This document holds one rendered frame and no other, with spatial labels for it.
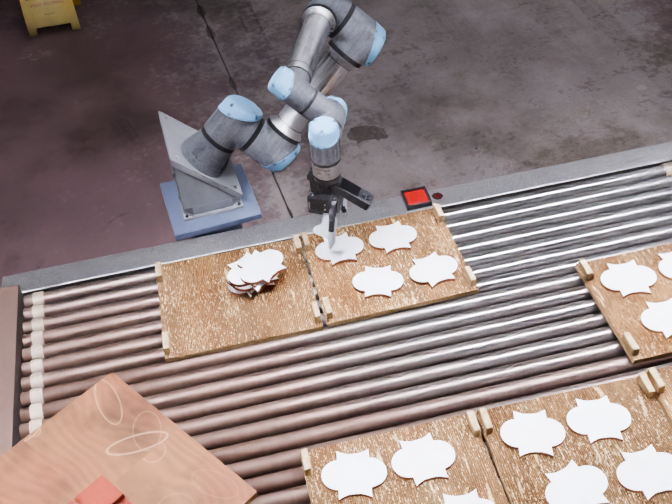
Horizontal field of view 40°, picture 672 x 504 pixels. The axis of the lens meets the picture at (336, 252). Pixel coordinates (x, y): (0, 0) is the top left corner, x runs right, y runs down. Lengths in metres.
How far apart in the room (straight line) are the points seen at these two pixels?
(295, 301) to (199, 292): 0.27
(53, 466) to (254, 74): 3.32
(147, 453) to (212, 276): 0.65
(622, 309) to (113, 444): 1.29
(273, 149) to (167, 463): 1.07
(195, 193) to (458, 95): 2.30
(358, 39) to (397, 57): 2.47
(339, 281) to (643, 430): 0.86
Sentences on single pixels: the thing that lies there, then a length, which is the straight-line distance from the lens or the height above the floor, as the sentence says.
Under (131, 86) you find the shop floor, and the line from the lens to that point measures 5.21.
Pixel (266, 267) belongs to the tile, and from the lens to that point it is 2.47.
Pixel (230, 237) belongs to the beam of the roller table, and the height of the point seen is 0.91.
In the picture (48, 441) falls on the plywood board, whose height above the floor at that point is 1.04.
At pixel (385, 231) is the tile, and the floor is 0.95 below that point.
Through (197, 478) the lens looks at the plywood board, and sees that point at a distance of 2.04.
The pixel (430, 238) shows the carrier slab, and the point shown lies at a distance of 2.62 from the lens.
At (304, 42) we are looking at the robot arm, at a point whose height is 1.45.
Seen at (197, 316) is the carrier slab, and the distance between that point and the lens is 2.48.
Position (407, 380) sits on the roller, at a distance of 2.30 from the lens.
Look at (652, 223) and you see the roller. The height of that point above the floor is 0.91.
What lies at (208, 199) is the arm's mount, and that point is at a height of 0.93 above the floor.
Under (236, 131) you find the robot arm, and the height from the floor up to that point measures 1.14.
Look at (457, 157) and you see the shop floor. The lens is 4.42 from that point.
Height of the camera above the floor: 2.71
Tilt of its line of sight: 43 degrees down
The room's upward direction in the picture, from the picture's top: 6 degrees counter-clockwise
